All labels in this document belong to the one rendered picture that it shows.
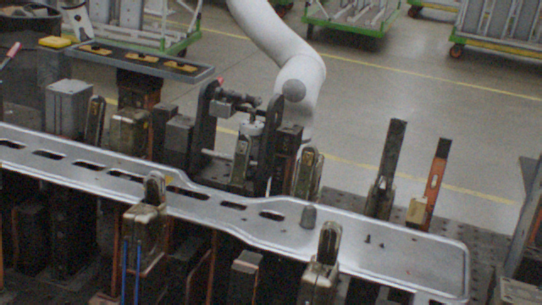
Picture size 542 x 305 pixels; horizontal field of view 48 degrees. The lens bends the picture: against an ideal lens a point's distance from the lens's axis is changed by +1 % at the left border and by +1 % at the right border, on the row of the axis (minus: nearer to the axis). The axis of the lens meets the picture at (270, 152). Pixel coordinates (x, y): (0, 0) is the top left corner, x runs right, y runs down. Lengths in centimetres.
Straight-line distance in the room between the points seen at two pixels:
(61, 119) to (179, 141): 30
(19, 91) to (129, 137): 271
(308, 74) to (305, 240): 55
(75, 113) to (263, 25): 54
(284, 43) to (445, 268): 79
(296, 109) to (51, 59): 68
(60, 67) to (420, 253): 107
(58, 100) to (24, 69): 255
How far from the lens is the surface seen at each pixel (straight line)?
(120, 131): 150
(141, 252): 117
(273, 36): 168
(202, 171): 151
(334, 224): 105
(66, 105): 156
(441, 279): 121
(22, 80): 414
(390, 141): 133
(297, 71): 162
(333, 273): 106
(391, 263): 121
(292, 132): 140
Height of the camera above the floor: 162
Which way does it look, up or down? 23 degrees down
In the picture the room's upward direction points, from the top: 8 degrees clockwise
